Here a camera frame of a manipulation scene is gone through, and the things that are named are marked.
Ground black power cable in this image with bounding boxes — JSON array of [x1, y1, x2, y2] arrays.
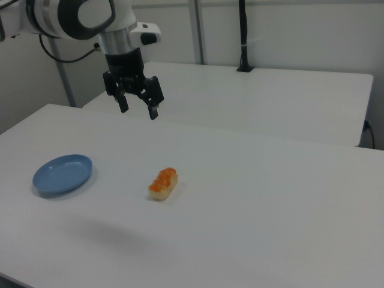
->
[[363, 119, 376, 149]]

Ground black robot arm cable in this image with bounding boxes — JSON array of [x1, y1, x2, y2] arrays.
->
[[38, 33, 101, 64]]

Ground blue round plate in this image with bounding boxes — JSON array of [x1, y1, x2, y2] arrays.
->
[[32, 154, 94, 198]]

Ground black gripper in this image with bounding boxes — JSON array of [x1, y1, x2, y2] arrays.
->
[[102, 47, 166, 121]]

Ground black camera stand pole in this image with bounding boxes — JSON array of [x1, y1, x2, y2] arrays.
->
[[236, 0, 256, 73]]

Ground grey metal partition post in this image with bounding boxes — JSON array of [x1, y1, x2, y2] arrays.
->
[[47, 37, 77, 108], [188, 0, 208, 65]]

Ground bread with orange topping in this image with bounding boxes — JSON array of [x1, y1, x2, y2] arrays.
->
[[148, 167, 179, 202]]

